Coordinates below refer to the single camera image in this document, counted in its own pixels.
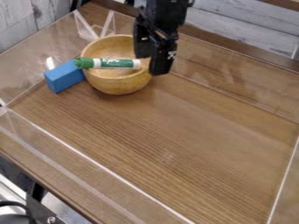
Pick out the black table leg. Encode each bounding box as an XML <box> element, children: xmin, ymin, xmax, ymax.
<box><xmin>31</xmin><ymin>182</ymin><xmax>45</xmax><ymax>202</ymax></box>

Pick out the black cable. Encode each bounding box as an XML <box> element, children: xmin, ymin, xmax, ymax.
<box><xmin>0</xmin><ymin>199</ymin><xmax>40</xmax><ymax>224</ymax></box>

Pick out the clear acrylic tray wall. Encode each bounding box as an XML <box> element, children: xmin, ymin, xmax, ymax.
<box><xmin>0</xmin><ymin>99</ymin><xmax>195</xmax><ymax>224</ymax></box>

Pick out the green white dry-erase marker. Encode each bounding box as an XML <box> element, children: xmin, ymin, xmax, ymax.
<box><xmin>75</xmin><ymin>57</ymin><xmax>141</xmax><ymax>70</ymax></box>

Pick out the brown wooden bowl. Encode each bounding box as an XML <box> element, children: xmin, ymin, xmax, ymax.
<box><xmin>80</xmin><ymin>34</ymin><xmax>152</xmax><ymax>95</ymax></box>

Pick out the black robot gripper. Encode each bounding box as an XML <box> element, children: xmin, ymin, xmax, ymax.
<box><xmin>133</xmin><ymin>0</ymin><xmax>194</xmax><ymax>76</ymax></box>

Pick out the blue rectangular block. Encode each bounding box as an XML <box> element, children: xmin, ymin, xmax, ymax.
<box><xmin>43</xmin><ymin>59</ymin><xmax>85</xmax><ymax>94</ymax></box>

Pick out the clear acrylic corner bracket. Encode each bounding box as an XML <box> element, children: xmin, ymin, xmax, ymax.
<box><xmin>73</xmin><ymin>10</ymin><xmax>116</xmax><ymax>41</ymax></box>

